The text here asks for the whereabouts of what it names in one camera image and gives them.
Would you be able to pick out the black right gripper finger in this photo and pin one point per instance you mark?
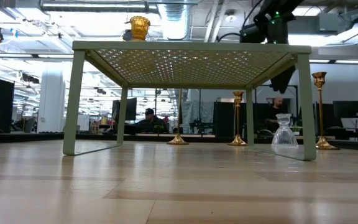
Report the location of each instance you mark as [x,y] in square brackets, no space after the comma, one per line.
[283,84]

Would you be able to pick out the clear glass candle holder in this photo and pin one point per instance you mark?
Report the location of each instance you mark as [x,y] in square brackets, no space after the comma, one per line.
[284,137]

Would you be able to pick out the amber glass candle holder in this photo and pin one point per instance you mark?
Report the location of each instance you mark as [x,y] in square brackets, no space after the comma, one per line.
[140,29]

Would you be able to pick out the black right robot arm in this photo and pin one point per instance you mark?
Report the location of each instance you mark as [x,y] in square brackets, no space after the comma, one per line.
[281,6]

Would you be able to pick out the person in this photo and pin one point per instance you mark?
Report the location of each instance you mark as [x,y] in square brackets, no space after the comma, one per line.
[150,121]
[275,115]

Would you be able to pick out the small green potted plant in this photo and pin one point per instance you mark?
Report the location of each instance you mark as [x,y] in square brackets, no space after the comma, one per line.
[159,128]
[296,128]

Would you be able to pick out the dark computer monitor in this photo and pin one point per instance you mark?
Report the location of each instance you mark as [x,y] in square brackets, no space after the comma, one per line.
[132,109]
[348,109]

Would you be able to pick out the medium brass candlestick holder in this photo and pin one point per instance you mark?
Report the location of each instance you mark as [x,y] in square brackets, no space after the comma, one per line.
[323,143]

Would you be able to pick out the short brass candlestick holder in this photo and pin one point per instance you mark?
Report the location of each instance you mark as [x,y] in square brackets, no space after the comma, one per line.
[237,141]

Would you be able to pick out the green perforated metal shelf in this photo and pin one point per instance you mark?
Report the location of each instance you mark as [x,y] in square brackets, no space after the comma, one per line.
[191,46]

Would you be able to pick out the tall brass candlestick holder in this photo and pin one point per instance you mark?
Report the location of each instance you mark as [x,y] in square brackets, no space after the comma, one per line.
[178,140]

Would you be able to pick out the right wrist camera housing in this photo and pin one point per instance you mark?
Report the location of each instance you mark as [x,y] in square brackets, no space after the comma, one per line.
[252,34]

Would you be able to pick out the silver ceiling air duct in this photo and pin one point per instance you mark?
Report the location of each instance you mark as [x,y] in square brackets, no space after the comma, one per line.
[174,21]

